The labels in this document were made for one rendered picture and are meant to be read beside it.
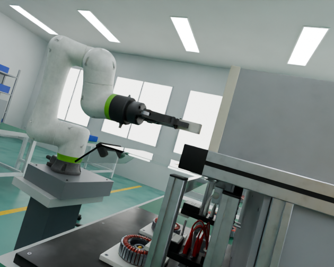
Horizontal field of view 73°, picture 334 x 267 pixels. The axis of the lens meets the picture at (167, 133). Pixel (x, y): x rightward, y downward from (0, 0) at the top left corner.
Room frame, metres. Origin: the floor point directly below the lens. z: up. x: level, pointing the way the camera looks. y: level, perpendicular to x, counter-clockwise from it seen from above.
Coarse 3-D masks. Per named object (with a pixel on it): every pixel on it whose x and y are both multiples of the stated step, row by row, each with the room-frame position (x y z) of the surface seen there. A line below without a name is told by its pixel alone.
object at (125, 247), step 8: (128, 240) 0.65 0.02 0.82; (136, 240) 0.67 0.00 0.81; (144, 240) 0.68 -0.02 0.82; (120, 248) 0.62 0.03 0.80; (128, 248) 0.61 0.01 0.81; (136, 248) 0.61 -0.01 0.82; (128, 256) 0.60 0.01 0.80; (136, 256) 0.59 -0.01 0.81; (144, 256) 0.59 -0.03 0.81; (136, 264) 0.59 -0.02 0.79; (144, 264) 0.59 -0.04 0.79
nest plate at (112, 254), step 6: (114, 246) 0.66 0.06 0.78; (108, 252) 0.62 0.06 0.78; (114, 252) 0.63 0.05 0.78; (102, 258) 0.60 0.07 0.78; (108, 258) 0.59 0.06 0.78; (114, 258) 0.60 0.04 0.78; (120, 258) 0.61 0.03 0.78; (168, 258) 0.68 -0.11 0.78; (114, 264) 0.58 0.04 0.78; (120, 264) 0.58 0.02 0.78; (126, 264) 0.59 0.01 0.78; (132, 264) 0.60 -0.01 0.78
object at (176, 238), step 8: (176, 240) 0.60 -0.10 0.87; (144, 248) 0.61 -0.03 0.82; (176, 248) 0.58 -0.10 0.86; (168, 256) 0.58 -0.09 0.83; (176, 256) 0.58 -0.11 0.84; (184, 256) 0.57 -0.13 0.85; (200, 256) 0.60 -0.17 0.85; (184, 264) 0.57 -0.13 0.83; (192, 264) 0.56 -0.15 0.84; (200, 264) 0.56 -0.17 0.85
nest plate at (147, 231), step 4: (144, 228) 0.85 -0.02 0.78; (148, 228) 0.87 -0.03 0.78; (140, 232) 0.83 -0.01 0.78; (144, 232) 0.82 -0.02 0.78; (148, 232) 0.83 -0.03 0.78; (152, 232) 0.84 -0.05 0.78; (180, 232) 0.92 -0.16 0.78; (148, 236) 0.82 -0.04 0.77; (152, 236) 0.81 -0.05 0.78; (184, 236) 0.89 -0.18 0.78
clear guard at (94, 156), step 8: (88, 152) 0.52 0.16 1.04; (96, 152) 0.53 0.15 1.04; (104, 152) 0.56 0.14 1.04; (112, 152) 0.59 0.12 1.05; (120, 152) 0.49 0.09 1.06; (128, 152) 0.50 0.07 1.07; (136, 152) 0.57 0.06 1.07; (144, 152) 0.67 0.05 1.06; (80, 160) 0.53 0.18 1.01; (88, 160) 0.56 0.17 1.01; (96, 160) 0.59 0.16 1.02; (104, 160) 0.62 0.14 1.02; (112, 160) 0.65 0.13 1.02; (120, 160) 0.69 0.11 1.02; (128, 160) 0.74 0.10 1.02; (144, 160) 0.47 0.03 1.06; (152, 160) 0.47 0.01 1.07; (160, 160) 0.54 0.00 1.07; (168, 160) 0.62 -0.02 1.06; (176, 168) 0.45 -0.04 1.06; (200, 176) 0.43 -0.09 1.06
